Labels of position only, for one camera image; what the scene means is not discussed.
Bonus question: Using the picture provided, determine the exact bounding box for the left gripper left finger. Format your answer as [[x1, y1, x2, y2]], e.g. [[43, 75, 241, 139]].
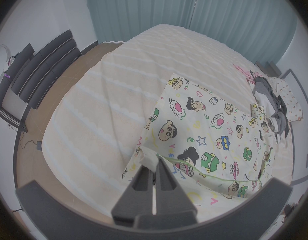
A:
[[111, 165, 155, 227]]

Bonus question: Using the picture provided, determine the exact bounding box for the grey bedside table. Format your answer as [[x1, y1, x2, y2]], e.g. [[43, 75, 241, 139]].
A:
[[255, 61, 282, 78]]

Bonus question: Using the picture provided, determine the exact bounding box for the pink garment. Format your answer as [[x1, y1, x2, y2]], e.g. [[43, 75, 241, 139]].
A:
[[232, 63, 259, 84]]

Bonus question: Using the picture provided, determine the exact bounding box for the white printed pillow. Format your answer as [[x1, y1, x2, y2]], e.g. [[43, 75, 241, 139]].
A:
[[269, 77, 304, 123]]

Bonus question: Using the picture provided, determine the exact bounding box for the black dressing table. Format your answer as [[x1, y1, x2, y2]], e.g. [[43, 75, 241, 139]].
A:
[[0, 43, 35, 132]]

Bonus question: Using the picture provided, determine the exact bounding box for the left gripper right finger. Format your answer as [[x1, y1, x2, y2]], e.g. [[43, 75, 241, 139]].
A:
[[136, 156, 199, 231]]

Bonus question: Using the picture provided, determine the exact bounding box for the black chest of drawers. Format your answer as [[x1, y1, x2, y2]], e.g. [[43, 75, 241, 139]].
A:
[[10, 30, 81, 109]]

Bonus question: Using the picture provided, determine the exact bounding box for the round white mirror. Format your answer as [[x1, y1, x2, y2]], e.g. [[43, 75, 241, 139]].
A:
[[0, 44, 12, 87]]

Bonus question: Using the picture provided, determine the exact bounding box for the dark grey garment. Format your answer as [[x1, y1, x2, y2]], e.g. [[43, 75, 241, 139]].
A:
[[252, 76, 273, 95]]

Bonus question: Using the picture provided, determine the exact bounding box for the black garment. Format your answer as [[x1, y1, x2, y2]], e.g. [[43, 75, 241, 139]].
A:
[[275, 94, 288, 115]]

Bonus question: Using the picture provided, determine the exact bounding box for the bed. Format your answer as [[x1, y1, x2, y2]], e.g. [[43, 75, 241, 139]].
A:
[[41, 23, 308, 221]]

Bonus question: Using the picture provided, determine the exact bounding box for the white printed pyjama top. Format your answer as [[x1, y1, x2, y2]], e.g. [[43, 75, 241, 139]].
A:
[[121, 73, 273, 207]]

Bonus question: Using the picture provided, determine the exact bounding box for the grey and white garment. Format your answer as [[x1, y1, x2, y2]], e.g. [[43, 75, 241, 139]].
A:
[[254, 91, 290, 143]]

